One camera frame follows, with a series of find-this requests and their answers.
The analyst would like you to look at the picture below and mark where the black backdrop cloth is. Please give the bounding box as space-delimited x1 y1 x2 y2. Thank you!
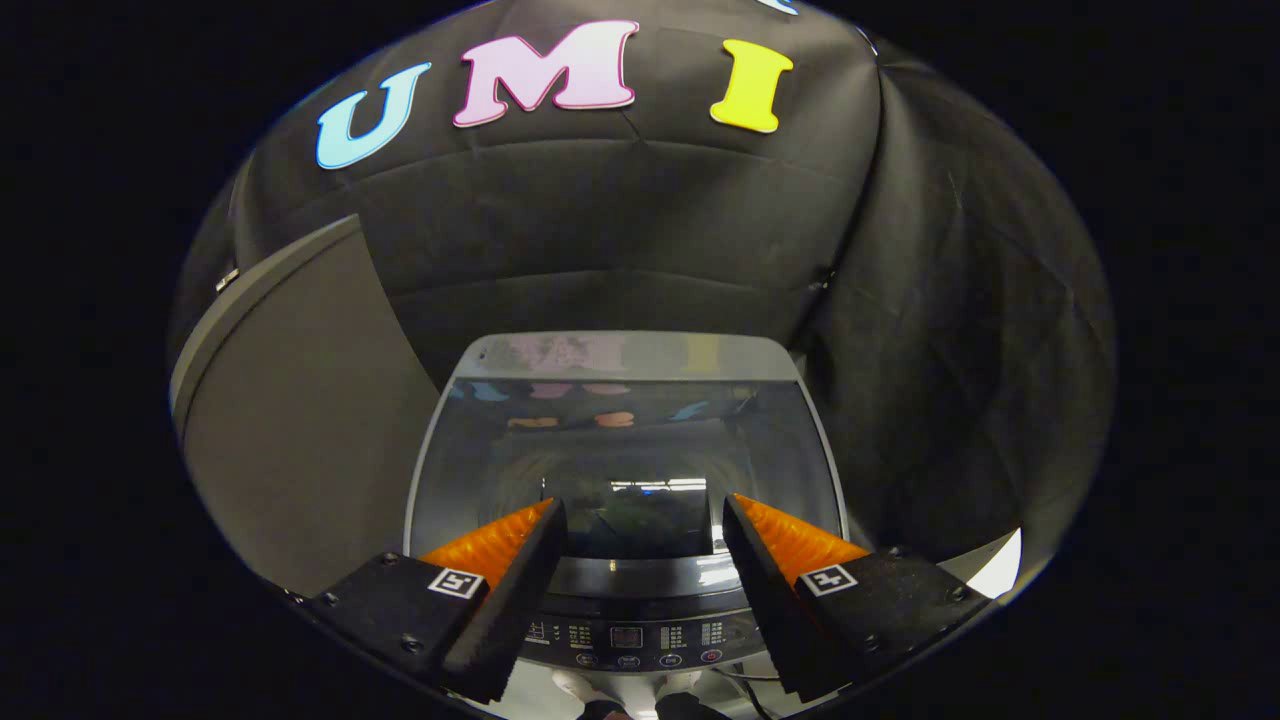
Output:
168 0 1118 593

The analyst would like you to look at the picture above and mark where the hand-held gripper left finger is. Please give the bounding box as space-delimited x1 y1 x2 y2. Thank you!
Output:
300 497 569 706

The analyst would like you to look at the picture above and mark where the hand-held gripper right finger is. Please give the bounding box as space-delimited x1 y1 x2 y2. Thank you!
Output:
722 492 992 701

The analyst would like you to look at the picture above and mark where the grey washing machine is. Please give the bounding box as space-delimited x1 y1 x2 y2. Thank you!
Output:
403 332 852 720

